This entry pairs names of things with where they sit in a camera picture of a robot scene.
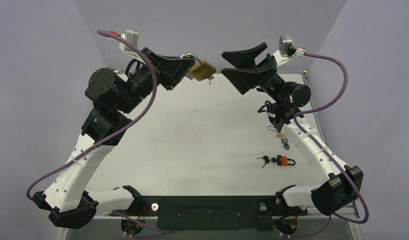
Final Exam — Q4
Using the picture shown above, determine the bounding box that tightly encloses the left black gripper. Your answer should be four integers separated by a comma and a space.
117, 47, 196, 115

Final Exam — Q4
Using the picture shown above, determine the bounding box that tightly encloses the brass padlock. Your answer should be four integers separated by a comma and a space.
180, 53, 217, 82

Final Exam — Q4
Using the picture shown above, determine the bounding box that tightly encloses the silver key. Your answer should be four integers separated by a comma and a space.
207, 76, 214, 85

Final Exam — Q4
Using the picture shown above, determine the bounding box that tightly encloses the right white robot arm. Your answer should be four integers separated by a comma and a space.
221, 43, 363, 216

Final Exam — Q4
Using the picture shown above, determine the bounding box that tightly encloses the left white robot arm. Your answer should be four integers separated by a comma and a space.
32, 48, 197, 229

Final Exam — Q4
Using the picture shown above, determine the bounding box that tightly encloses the small padlock with keys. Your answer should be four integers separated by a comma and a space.
266, 125, 290, 150

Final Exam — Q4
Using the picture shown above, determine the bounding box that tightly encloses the orange black padlock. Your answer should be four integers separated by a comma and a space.
276, 155, 296, 166

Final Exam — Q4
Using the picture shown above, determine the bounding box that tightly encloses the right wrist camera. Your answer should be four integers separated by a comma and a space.
272, 34, 306, 67

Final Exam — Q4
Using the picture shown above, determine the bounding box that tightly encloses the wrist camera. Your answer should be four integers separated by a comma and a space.
272, 34, 306, 67
119, 29, 139, 53

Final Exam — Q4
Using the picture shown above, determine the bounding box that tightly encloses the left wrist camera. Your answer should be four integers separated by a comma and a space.
119, 29, 139, 53

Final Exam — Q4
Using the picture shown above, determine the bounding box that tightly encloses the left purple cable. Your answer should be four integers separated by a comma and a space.
26, 29, 158, 200

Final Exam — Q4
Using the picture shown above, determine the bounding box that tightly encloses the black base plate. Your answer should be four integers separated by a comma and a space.
113, 195, 308, 231

